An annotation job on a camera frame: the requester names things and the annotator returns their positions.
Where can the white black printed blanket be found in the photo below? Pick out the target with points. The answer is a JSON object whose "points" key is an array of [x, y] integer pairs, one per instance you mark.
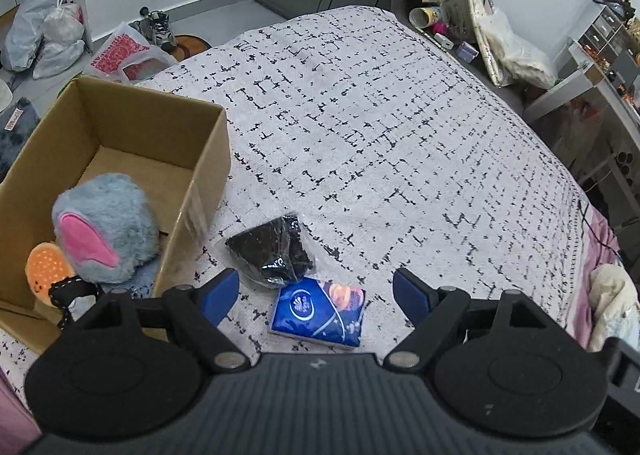
{"points": [[375, 135]]}

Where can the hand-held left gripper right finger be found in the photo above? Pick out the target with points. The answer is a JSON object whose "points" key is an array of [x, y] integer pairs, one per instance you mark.
{"points": [[410, 295]]}

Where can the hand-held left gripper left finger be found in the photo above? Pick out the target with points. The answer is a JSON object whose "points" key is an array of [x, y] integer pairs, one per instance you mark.
{"points": [[222, 292]]}

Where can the hamburger plush toy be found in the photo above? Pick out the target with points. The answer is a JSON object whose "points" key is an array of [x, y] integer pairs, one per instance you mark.
{"points": [[47, 267]]}

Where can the grey drawer organizer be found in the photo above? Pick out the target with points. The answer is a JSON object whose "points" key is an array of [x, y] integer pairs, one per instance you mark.
{"points": [[600, 32]]}

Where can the small purple box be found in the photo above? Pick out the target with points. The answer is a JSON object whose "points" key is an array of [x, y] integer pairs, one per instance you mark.
{"points": [[467, 51]]}

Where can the pink bed sheet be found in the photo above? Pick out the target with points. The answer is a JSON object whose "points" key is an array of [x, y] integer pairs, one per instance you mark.
{"points": [[587, 305]]}

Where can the small white box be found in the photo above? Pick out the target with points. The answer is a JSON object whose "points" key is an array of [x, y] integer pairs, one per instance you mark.
{"points": [[443, 39]]}

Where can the pale quilt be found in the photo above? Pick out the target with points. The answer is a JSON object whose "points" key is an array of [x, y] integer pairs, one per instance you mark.
{"points": [[615, 305]]}

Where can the black cloth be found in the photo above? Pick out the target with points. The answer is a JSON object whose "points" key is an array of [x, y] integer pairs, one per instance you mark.
{"points": [[270, 247]]}

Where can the white floor mat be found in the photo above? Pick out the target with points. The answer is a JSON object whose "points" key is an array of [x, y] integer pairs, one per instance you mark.
{"points": [[5, 96]]}

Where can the pair of sneakers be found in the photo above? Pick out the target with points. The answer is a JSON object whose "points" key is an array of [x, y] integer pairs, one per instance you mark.
{"points": [[160, 27]]}

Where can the small pink item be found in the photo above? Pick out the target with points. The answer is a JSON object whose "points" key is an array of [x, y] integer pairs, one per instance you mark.
{"points": [[438, 27]]}

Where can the blue tissue pack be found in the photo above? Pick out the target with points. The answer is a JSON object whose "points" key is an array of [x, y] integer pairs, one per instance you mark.
{"points": [[310, 310]]}

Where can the dark shaggy rug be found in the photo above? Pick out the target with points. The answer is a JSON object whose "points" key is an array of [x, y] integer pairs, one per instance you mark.
{"points": [[17, 135]]}

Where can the round brown mat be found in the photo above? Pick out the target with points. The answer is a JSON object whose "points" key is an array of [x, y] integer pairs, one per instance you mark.
{"points": [[192, 46]]}

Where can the patterned tote bag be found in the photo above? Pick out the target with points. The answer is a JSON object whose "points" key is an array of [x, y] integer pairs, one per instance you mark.
{"points": [[515, 50]]}

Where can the grey plastic bag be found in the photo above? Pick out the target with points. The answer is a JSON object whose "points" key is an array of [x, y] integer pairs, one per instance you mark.
{"points": [[25, 30]]}

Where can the grey plush toy pink ear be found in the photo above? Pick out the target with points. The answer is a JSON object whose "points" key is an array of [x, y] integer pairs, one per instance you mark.
{"points": [[110, 215]]}

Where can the white desk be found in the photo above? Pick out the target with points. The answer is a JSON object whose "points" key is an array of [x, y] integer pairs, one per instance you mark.
{"points": [[575, 95]]}

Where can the white plastic bag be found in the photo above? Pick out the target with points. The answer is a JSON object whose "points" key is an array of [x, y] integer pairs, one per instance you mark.
{"points": [[60, 45]]}

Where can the brown cardboard box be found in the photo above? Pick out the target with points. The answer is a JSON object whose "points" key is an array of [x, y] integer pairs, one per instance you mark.
{"points": [[150, 110]]}

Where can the red patterned plastic bag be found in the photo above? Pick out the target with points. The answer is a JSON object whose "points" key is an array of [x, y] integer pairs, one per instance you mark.
{"points": [[120, 52]]}

